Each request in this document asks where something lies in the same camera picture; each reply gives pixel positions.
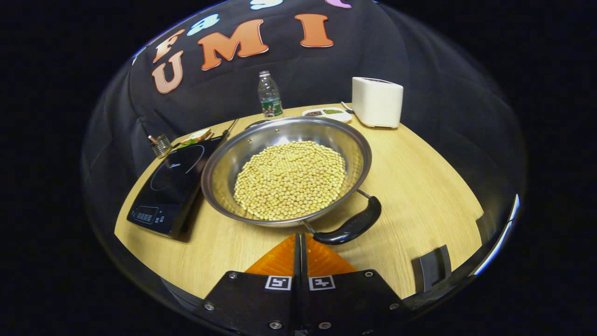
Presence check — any black induction cooktop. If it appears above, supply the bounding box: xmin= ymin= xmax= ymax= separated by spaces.
xmin=127 ymin=135 xmax=224 ymax=239

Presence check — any black backdrop cloth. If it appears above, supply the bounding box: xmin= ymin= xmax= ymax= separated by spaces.
xmin=82 ymin=0 xmax=525 ymax=243

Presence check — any small metal wire holder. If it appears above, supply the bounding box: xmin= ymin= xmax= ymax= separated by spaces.
xmin=148 ymin=134 xmax=173 ymax=158

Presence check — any pile of soybeans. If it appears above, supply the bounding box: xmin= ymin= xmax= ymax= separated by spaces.
xmin=233 ymin=141 xmax=347 ymax=221

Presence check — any dark grey bracket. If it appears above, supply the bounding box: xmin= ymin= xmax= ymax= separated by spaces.
xmin=410 ymin=245 xmax=452 ymax=292

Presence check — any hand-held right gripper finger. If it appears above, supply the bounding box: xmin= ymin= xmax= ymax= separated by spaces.
xmin=301 ymin=233 xmax=411 ymax=336
xmin=194 ymin=233 xmax=300 ymax=336

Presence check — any white toaster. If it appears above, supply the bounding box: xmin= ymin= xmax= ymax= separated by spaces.
xmin=351 ymin=77 xmax=404 ymax=129

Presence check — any stainless steel pot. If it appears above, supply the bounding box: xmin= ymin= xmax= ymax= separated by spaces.
xmin=201 ymin=116 xmax=382 ymax=245

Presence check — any white divided bean dish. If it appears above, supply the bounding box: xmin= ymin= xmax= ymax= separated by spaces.
xmin=302 ymin=107 xmax=353 ymax=123

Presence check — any white bread sandwich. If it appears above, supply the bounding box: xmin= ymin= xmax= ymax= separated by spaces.
xmin=180 ymin=128 xmax=215 ymax=145

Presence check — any clear plastic water bottle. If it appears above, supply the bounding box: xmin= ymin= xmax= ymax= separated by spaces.
xmin=258 ymin=71 xmax=284 ymax=118

